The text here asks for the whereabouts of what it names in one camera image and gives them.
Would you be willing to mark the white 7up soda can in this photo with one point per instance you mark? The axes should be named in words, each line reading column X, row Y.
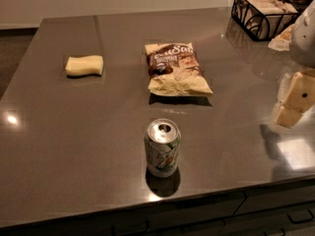
column 162, row 140

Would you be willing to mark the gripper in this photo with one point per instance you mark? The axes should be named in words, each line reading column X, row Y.
column 304, row 39

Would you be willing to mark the white napkin packets in basket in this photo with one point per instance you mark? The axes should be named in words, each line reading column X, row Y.
column 267, row 9

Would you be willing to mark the yellow sponge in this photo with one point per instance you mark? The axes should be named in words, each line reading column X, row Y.
column 84, row 66

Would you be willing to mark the brown and cream chip bag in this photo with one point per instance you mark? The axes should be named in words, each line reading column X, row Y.
column 174, row 70

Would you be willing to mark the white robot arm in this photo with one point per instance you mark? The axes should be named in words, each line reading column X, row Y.
column 302, row 42

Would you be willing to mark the white packet beside basket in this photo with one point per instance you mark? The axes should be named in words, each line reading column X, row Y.
column 281, row 41

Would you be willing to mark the dark drawer front with handle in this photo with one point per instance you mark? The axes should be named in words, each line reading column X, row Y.
column 276, row 213

